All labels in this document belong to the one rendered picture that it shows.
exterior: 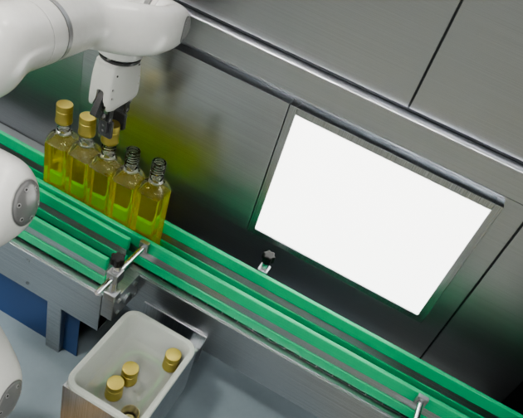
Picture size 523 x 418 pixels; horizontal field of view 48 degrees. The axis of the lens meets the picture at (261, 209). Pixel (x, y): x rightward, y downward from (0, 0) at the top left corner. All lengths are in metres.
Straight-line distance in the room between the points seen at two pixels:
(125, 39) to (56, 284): 0.61
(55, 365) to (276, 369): 0.55
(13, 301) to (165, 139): 0.56
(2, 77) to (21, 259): 0.69
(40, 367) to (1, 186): 0.86
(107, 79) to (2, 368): 0.51
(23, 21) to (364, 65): 0.58
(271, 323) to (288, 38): 0.57
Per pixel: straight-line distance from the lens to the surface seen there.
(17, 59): 0.76
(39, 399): 1.49
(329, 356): 1.24
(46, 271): 1.35
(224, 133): 1.23
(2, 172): 0.74
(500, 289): 1.27
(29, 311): 1.54
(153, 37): 0.97
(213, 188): 1.31
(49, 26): 0.81
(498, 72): 1.06
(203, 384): 1.54
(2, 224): 0.74
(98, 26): 0.91
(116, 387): 1.23
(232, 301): 1.25
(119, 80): 1.12
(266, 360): 1.30
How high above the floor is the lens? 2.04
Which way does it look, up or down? 40 degrees down
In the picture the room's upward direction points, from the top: 20 degrees clockwise
